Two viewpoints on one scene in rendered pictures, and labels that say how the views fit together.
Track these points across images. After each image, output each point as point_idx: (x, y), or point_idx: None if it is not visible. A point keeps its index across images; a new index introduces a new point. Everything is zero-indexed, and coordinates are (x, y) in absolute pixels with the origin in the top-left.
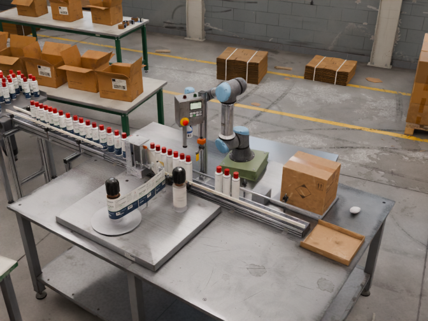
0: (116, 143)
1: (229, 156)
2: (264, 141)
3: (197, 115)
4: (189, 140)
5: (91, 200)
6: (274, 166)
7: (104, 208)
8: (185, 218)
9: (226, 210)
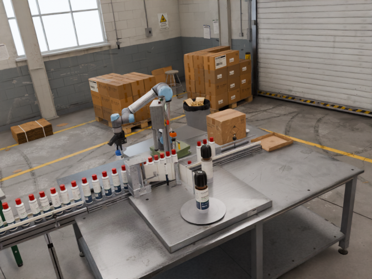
0: (99, 186)
1: (161, 150)
2: (145, 141)
3: (166, 115)
4: (109, 168)
5: (161, 221)
6: None
7: (183, 213)
8: (221, 180)
9: None
